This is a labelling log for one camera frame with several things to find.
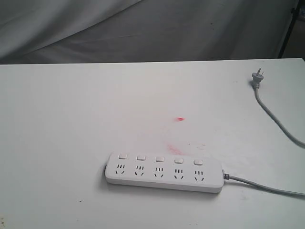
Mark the white five-outlet power strip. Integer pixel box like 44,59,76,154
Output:
105,153,224,193

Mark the grey backdrop cloth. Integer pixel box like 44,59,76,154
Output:
0,0,298,64

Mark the black tripod stand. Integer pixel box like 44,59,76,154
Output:
277,0,302,59

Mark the grey plug with cable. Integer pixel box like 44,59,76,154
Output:
222,67,305,198

